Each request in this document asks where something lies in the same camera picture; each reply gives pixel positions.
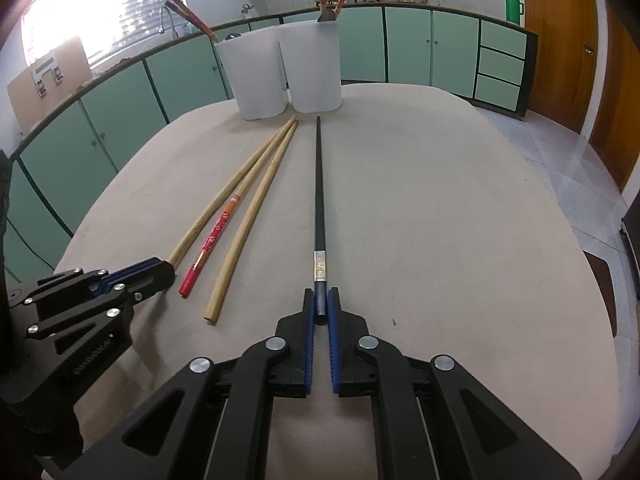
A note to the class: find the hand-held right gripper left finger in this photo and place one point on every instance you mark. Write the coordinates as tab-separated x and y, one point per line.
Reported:
309	340

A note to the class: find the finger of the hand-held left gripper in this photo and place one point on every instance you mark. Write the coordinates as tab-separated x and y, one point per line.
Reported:
150	282
90	275

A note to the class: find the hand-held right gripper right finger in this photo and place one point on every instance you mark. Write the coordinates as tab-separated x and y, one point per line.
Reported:
333	340

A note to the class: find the plain bamboo chopstick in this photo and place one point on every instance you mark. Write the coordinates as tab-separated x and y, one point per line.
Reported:
235	185
245	240

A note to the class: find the black chopstick silver band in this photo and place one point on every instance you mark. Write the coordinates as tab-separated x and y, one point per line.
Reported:
318	200

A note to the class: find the white double utensil holder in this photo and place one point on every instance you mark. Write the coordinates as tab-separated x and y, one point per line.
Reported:
260	75

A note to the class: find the chopstick with dark red end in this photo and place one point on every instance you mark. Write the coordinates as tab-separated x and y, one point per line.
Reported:
192	10
190	19

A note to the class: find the cardboard box with water filter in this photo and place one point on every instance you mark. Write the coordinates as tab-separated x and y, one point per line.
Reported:
30	100

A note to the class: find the white window blinds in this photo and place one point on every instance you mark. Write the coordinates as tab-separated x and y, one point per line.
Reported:
125	5

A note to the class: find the chrome kitchen faucet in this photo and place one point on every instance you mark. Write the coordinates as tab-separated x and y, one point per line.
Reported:
167	10

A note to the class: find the metal kettle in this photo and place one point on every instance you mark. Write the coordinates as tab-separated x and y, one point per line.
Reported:
246	10

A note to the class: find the green base cabinets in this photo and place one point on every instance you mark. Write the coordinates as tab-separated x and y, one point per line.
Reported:
410	45

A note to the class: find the plain wooden door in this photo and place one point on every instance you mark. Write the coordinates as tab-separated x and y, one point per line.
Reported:
617	100

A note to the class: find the green thermos flask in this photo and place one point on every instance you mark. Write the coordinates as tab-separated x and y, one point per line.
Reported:
512	7

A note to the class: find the grey metal bracket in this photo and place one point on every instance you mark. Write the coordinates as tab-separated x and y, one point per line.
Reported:
47	72

